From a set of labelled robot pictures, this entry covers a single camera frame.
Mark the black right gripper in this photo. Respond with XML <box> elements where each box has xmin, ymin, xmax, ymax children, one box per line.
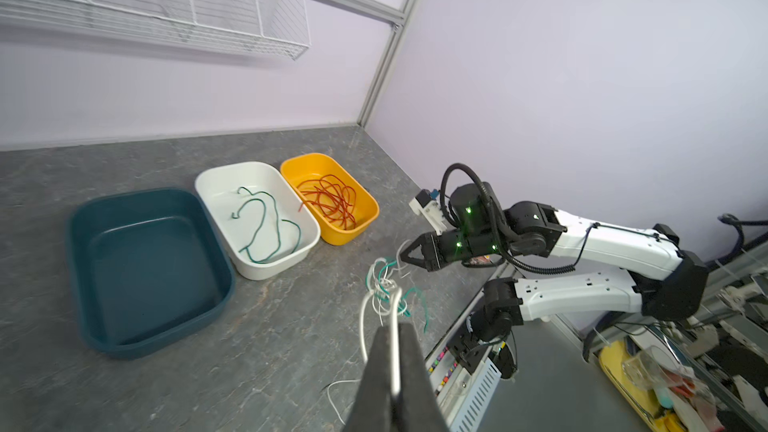
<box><xmin>399</xmin><ymin>229</ymin><xmax>498</xmax><ymax>272</ymax></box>

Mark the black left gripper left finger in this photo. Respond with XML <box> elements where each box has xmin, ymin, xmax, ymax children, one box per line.
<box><xmin>343</xmin><ymin>327</ymin><xmax>393</xmax><ymax>432</ymax></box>

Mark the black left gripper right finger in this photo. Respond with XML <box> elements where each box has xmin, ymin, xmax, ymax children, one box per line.
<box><xmin>395</xmin><ymin>323</ymin><xmax>449</xmax><ymax>432</ymax></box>

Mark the white cable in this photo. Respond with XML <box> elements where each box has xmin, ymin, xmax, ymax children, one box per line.
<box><xmin>323</xmin><ymin>238</ymin><xmax>430</xmax><ymax>427</ymax></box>

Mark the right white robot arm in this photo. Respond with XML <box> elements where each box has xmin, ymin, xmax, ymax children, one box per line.
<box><xmin>398</xmin><ymin>163</ymin><xmax>709</xmax><ymax>373</ymax></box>

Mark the yellow plastic bin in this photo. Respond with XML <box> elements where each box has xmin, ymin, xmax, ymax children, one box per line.
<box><xmin>280</xmin><ymin>153</ymin><xmax>380</xmax><ymax>246</ymax></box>

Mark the white plastic bin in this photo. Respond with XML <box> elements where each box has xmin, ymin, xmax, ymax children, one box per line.
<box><xmin>195</xmin><ymin>161</ymin><xmax>321</xmax><ymax>281</ymax></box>

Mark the yellow crate under table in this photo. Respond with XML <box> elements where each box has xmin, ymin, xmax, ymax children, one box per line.
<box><xmin>598</xmin><ymin>338</ymin><xmax>691</xmax><ymax>432</ymax></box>

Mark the teal plastic bin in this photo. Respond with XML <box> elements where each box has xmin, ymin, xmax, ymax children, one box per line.
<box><xmin>66</xmin><ymin>188</ymin><xmax>235</xmax><ymax>360</ymax></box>

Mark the colourful bead strip rail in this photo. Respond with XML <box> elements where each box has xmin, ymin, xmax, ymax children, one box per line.
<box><xmin>426</xmin><ymin>291</ymin><xmax>509</xmax><ymax>431</ymax></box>

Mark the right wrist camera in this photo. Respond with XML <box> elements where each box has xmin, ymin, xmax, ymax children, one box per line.
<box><xmin>409</xmin><ymin>189</ymin><xmax>449</xmax><ymax>236</ymax></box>

